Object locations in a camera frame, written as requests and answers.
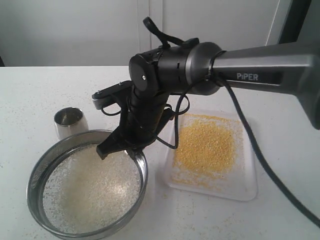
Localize white square plastic tray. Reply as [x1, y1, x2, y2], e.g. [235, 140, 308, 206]
[163, 109, 258, 202]

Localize white cabinet doors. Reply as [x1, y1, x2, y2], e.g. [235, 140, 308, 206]
[0, 0, 292, 67]

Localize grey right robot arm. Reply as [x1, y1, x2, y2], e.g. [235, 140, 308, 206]
[92, 42, 320, 158]

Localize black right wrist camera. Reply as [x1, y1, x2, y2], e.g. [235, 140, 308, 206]
[92, 80, 133, 110]

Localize round steel mesh sieve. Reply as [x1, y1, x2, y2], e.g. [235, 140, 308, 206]
[26, 129, 149, 240]

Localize fine yellow millet grains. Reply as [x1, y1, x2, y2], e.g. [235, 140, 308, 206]
[169, 113, 243, 190]

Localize stainless steel cup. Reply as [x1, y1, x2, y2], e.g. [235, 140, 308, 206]
[53, 107, 89, 140]

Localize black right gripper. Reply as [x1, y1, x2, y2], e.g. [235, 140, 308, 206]
[96, 82, 174, 160]

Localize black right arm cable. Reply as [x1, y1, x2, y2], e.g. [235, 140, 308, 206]
[101, 17, 320, 223]

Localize yellow grain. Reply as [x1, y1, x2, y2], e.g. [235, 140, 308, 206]
[43, 144, 141, 234]

